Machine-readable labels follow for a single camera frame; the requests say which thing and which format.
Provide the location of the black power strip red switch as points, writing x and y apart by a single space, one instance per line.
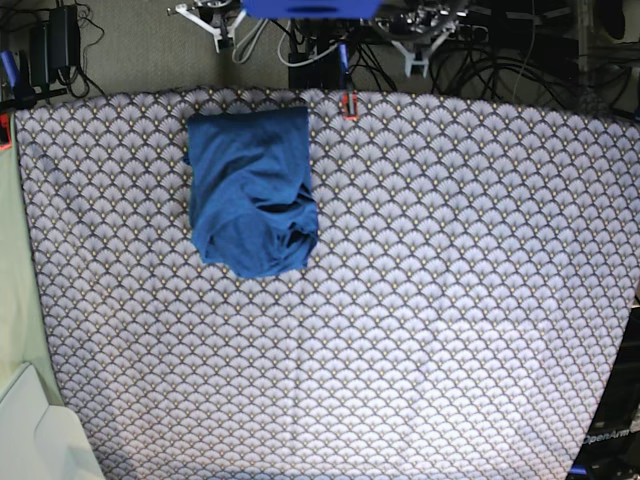
471 33

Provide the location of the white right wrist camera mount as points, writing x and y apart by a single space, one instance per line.
220 19

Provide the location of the light green cloth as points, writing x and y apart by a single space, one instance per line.
23 338

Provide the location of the blue long-sleeve T-shirt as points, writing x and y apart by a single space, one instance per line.
251 205

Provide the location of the black power adapter brick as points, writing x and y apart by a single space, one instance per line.
54 48

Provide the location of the black OpenArm case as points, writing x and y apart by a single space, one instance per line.
610 449

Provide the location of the fan-patterned tablecloth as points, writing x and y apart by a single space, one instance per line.
459 317

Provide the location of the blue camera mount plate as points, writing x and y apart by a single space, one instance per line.
311 9

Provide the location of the blue handled clamp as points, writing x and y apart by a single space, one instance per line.
23 94

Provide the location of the red table clamp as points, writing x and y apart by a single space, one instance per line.
349 105

